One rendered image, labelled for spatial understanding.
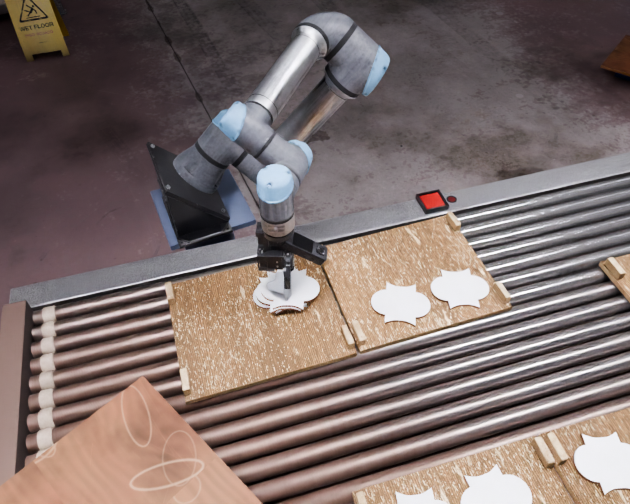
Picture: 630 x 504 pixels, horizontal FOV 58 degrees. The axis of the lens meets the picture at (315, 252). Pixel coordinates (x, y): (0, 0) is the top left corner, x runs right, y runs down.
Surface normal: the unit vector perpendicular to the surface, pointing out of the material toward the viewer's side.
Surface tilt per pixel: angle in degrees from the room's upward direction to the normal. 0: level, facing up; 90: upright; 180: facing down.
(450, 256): 0
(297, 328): 0
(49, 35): 78
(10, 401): 0
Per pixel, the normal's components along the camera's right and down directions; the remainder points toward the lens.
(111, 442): -0.02, -0.66
